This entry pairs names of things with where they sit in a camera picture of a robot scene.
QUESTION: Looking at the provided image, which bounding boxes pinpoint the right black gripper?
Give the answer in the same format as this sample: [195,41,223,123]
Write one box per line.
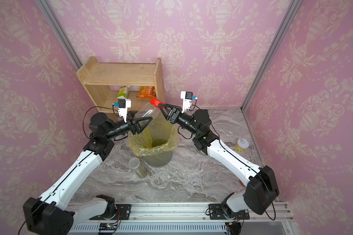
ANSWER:
[162,104,203,139]

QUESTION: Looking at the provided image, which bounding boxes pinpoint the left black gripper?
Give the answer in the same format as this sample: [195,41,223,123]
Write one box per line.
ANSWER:
[105,111,153,141]

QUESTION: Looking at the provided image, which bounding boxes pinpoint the red lid glass jar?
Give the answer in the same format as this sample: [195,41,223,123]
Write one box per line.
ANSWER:
[134,102,160,120]

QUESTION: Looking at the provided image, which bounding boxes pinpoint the white lid glass jar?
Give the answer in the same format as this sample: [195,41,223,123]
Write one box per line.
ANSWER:
[128,158,147,179]

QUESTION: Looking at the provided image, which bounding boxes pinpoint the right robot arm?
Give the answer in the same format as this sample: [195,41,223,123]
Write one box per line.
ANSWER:
[157,103,279,218]

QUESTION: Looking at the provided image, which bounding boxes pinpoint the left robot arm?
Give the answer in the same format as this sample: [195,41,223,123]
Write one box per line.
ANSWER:
[23,111,154,235]

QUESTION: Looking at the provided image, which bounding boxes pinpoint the green mung beans pile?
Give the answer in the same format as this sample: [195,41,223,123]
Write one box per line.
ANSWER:
[152,139,168,148]

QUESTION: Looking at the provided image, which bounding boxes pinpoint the orange snack bag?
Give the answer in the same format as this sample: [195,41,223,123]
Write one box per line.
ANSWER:
[136,86,156,99]

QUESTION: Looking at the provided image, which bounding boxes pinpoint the yellow plastic bin liner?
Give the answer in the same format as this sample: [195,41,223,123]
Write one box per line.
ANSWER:
[128,115,179,157]

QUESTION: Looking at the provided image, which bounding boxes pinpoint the green white juice carton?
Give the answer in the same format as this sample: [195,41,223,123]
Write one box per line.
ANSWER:
[117,85,130,99]

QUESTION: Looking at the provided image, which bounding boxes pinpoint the grey mesh trash bin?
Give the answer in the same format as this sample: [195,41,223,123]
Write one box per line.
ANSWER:
[142,151,173,167]

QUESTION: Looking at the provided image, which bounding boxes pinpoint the wooden two-tier shelf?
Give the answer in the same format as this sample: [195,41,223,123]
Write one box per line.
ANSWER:
[76,56,166,120]

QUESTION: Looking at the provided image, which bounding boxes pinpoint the white lid yellow jar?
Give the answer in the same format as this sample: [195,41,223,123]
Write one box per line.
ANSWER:
[235,138,250,152]

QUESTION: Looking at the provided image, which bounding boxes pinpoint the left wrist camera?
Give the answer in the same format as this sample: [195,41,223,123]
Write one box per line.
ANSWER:
[112,99,131,123]

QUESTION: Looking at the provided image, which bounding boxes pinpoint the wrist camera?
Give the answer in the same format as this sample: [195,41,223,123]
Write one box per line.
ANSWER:
[180,91,198,113]
[112,99,131,123]

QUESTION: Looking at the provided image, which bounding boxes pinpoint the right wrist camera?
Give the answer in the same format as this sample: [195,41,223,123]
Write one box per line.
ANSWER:
[180,91,198,113]

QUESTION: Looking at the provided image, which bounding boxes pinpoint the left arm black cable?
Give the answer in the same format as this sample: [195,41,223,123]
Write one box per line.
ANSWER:
[82,106,128,142]

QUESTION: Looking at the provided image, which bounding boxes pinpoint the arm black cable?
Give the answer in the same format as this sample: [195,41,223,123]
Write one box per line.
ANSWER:
[82,106,128,142]
[177,105,277,221]

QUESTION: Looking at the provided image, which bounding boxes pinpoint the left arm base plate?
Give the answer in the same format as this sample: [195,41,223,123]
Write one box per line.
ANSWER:
[89,204,131,221]

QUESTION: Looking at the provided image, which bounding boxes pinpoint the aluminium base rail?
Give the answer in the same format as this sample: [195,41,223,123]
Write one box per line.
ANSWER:
[69,202,299,235]

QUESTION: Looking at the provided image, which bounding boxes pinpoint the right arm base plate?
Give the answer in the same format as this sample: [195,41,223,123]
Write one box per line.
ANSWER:
[206,204,250,220]

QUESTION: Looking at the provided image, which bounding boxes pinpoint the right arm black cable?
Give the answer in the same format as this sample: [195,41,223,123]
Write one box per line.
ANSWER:
[177,105,277,221]

